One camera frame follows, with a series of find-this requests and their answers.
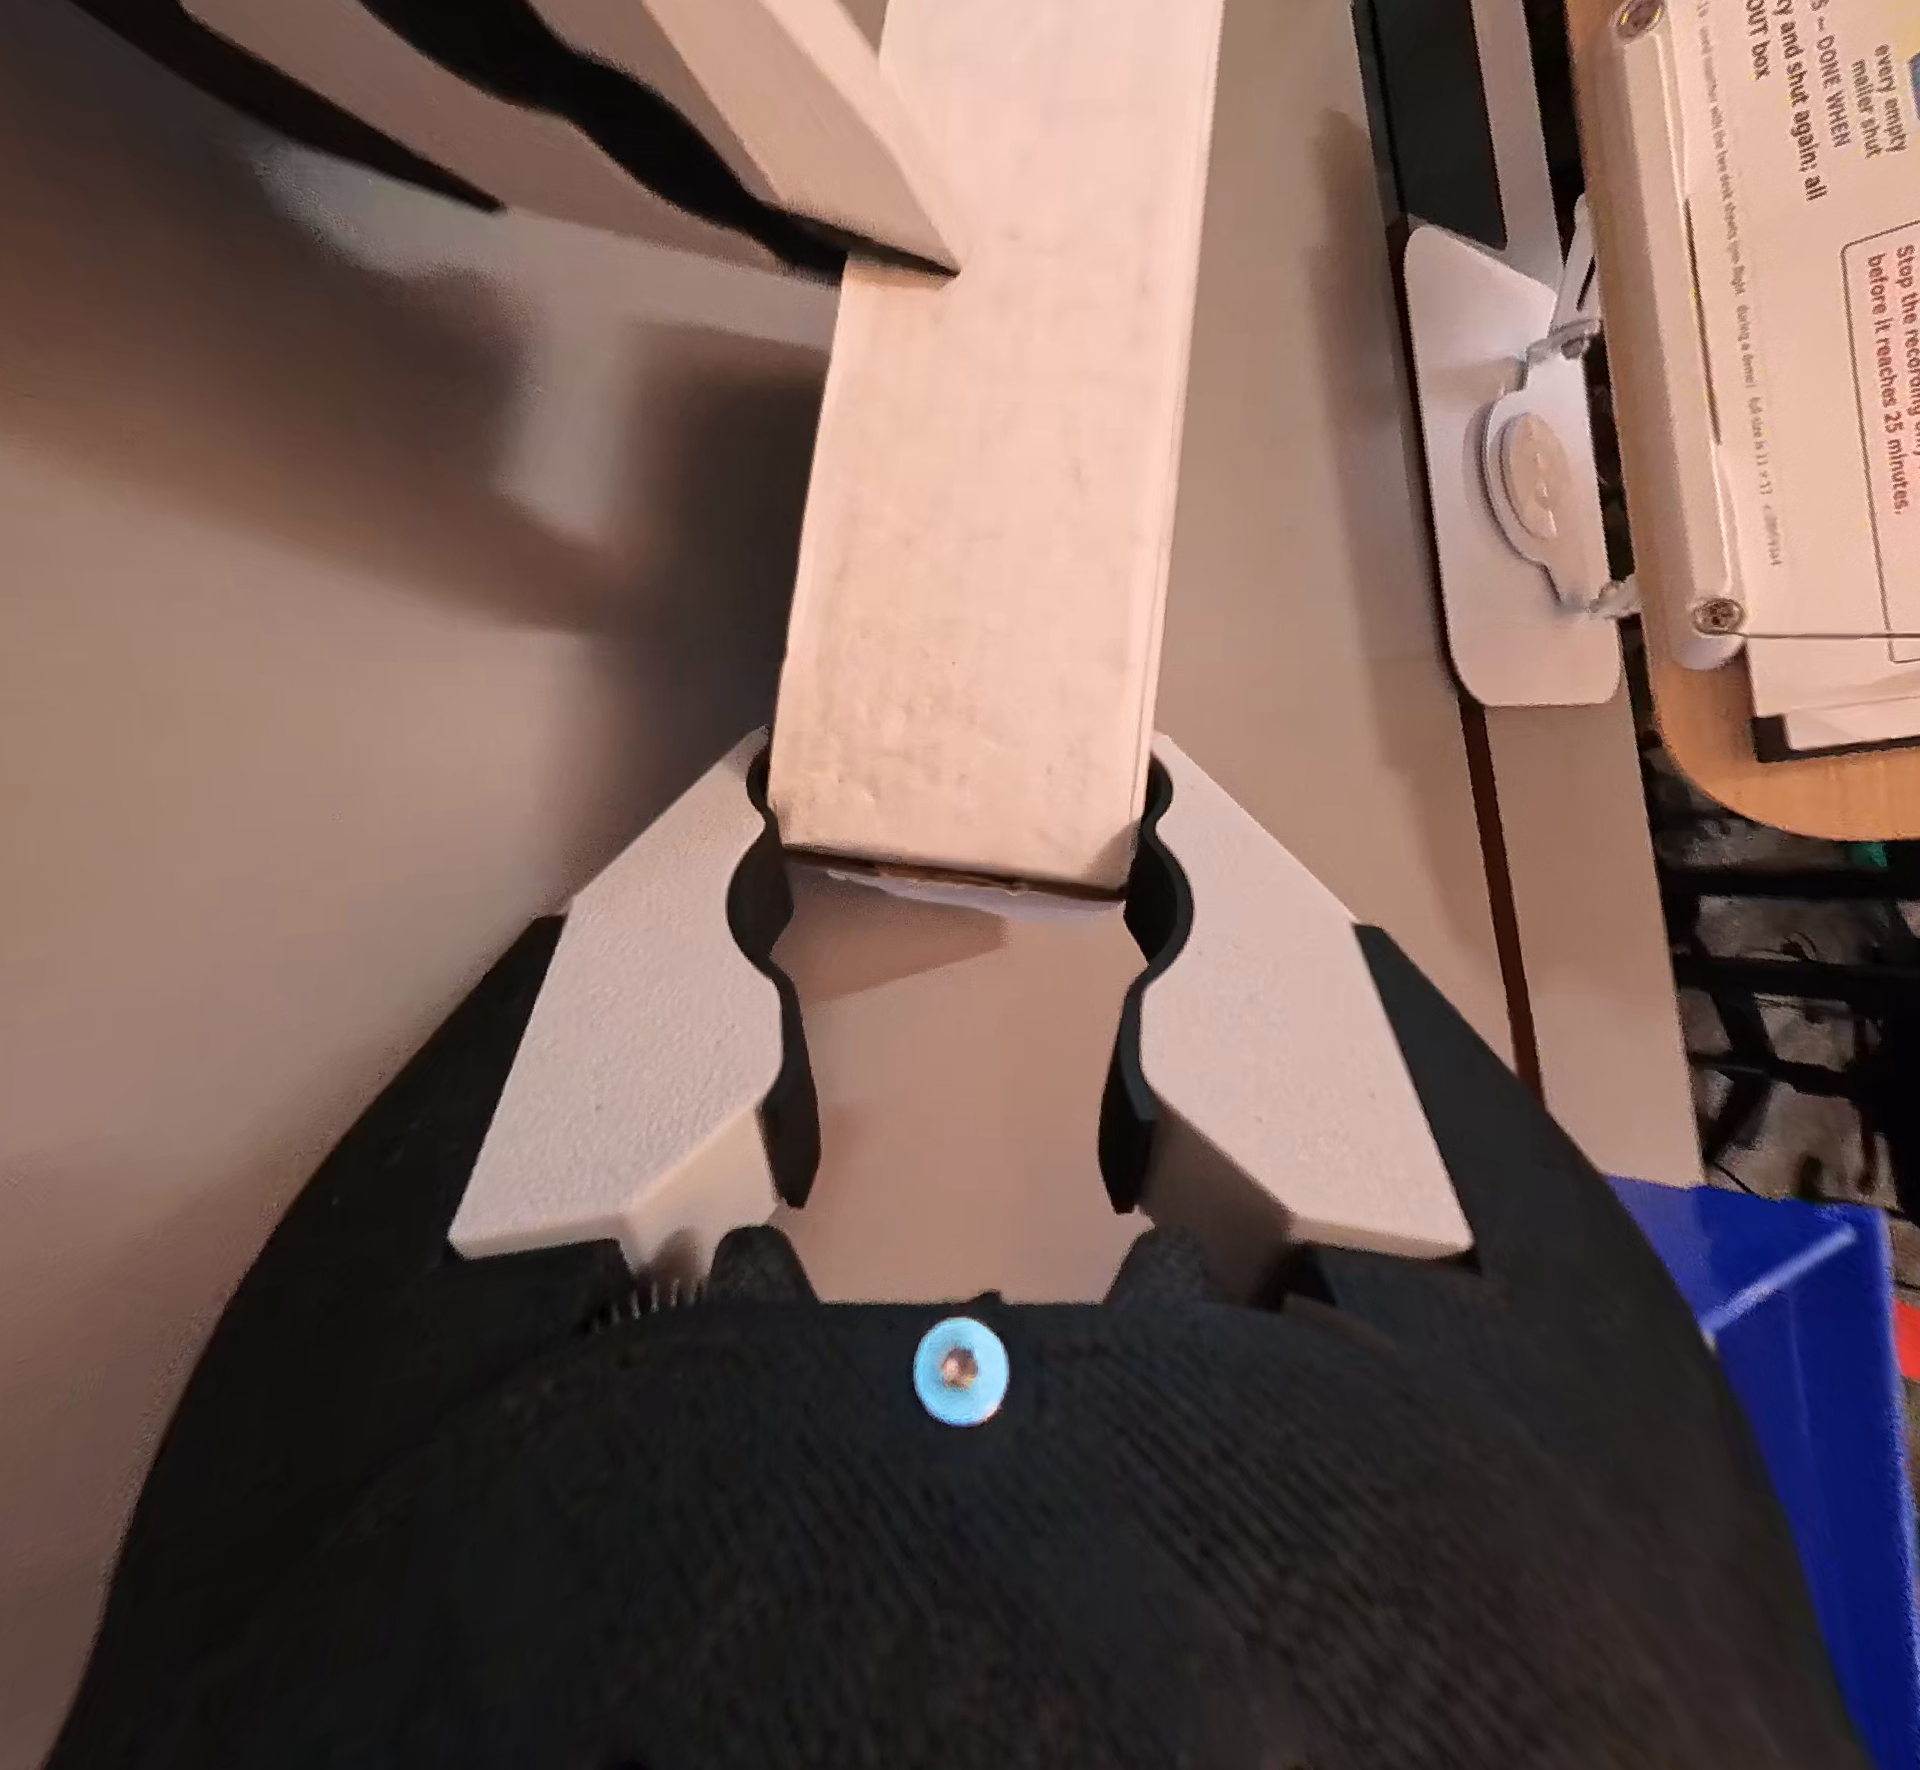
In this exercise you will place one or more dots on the blue plastic bin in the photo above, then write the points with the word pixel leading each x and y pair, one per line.
pixel 1801 1351

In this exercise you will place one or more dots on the grey desk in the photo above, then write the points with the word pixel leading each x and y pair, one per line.
pixel 300 750

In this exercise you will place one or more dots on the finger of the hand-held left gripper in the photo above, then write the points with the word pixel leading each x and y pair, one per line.
pixel 345 45
pixel 751 0

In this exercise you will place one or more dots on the wooden instruction board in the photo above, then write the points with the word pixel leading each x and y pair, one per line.
pixel 1710 796

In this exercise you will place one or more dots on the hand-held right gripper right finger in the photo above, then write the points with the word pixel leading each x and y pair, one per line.
pixel 1290 1080

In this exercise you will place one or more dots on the white cardboard mailer box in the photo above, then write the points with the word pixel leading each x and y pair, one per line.
pixel 1020 375

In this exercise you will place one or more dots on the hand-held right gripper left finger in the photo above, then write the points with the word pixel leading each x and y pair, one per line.
pixel 630 1050

